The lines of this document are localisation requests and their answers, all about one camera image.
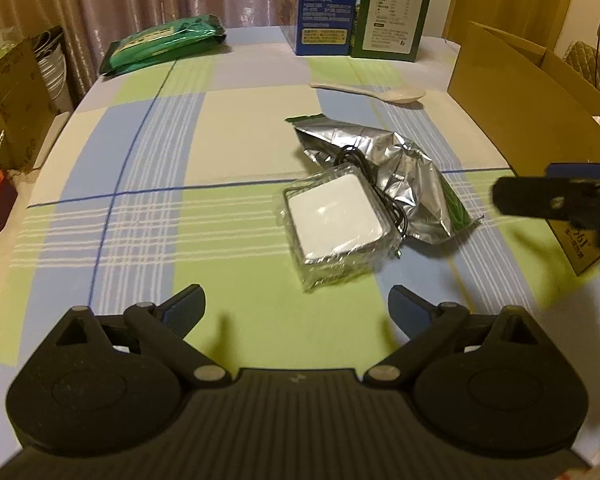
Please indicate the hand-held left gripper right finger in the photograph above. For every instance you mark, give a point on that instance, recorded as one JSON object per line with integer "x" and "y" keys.
{"x": 407, "y": 310}

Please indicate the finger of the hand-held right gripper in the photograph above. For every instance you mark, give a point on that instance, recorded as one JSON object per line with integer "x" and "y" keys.
{"x": 540, "y": 197}
{"x": 577, "y": 169}

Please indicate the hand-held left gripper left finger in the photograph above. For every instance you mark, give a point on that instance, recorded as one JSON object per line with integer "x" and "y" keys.
{"x": 182, "y": 312}

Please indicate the brown cardboard box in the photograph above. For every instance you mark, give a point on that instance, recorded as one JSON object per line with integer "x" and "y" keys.
{"x": 495, "y": 95}

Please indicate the silver foil bag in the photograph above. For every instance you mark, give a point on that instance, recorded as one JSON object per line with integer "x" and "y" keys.
{"x": 422, "y": 185}

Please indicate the white charger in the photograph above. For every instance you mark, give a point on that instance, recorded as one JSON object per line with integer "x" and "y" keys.
{"x": 330, "y": 215}

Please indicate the beige plastic spoon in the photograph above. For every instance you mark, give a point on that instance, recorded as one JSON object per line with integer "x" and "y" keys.
{"x": 405, "y": 94}

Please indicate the desktop with checked tablecloth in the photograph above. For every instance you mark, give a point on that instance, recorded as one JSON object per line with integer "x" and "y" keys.
{"x": 180, "y": 160}

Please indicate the quilted chair cushion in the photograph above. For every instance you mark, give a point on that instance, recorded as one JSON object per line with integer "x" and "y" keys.
{"x": 590, "y": 65}

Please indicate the white panel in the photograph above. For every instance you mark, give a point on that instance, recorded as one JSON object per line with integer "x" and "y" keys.
{"x": 50, "y": 135}

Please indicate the tall green carton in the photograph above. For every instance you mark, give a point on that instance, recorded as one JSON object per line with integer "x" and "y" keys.
{"x": 395, "y": 10}

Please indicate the green wipes packet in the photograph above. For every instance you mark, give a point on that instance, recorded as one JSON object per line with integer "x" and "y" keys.
{"x": 165, "y": 42}

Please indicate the large brown printed carton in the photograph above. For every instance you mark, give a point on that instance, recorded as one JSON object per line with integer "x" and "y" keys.
{"x": 20, "y": 95}

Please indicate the stack of white buckets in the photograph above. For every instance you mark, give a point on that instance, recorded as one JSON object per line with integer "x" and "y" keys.
{"x": 52, "y": 70}

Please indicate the tall blue carton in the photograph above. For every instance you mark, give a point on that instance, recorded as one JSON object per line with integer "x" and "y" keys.
{"x": 325, "y": 10}

